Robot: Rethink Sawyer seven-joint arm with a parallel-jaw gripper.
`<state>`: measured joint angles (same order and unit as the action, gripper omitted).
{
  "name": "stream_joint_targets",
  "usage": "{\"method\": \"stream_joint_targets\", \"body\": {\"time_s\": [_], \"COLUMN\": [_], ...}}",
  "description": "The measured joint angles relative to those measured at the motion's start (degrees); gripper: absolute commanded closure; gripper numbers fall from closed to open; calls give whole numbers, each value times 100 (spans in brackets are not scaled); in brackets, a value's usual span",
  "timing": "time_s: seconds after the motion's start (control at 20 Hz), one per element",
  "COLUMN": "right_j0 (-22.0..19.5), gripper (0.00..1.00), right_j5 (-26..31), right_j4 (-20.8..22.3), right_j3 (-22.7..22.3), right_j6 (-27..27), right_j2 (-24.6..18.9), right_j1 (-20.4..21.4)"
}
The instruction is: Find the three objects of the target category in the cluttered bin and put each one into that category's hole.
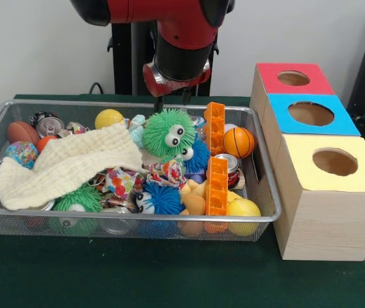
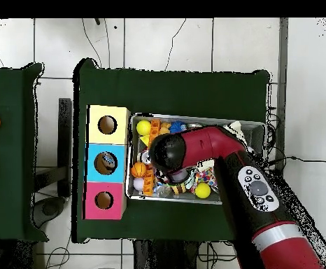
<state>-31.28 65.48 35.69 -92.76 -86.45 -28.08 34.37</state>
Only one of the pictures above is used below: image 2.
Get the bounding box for crushed clear plastic packet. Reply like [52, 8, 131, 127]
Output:
[99, 152, 116, 169]

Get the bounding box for wooden box with three holes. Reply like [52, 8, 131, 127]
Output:
[82, 104, 132, 221]

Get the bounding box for silver mesh bin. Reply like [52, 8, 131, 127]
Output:
[125, 112, 267, 205]

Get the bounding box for orange plastic building block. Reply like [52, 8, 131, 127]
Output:
[147, 118, 162, 148]
[142, 167, 155, 196]

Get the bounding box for blue spiky toy with eyes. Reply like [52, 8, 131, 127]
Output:
[169, 120, 187, 134]

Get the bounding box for yellow ball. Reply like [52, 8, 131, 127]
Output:
[135, 119, 152, 137]
[194, 182, 211, 199]

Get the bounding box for orange toy basketball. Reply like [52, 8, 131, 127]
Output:
[130, 161, 148, 179]

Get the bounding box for white ball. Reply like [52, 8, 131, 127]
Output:
[132, 177, 146, 191]

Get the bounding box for yellow black striped plush toy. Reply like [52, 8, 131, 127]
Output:
[170, 183, 187, 195]

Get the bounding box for dark green table cloth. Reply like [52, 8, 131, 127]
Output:
[71, 57, 271, 244]
[0, 62, 49, 242]

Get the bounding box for cream knitted cloth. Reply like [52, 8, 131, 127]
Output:
[224, 120, 249, 149]

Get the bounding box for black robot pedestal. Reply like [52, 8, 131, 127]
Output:
[133, 238, 200, 269]

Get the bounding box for black power cable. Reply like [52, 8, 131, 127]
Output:
[266, 156, 326, 169]

